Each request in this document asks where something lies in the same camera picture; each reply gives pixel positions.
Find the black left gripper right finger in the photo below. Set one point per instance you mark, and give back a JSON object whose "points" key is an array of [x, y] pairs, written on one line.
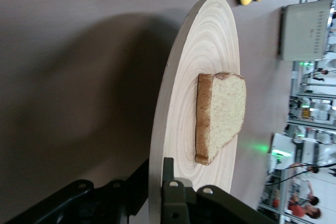
{"points": [[199, 208]]}

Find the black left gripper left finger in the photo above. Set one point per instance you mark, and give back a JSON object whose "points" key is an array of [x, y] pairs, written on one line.
{"points": [[78, 203]]}

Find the slice of bread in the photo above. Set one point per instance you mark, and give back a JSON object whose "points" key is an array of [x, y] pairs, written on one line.
{"points": [[225, 108]]}

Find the round wooden plate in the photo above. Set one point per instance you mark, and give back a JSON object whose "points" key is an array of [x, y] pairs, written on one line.
{"points": [[183, 77]]}

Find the cream and chrome toaster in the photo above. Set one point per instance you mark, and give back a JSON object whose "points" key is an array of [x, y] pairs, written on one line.
{"points": [[302, 32]]}

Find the person in red shirt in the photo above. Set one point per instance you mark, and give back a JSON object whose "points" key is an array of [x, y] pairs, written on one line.
{"points": [[299, 209]]}

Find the large table cover mat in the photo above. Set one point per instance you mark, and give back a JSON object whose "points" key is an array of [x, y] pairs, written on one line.
{"points": [[78, 51]]}

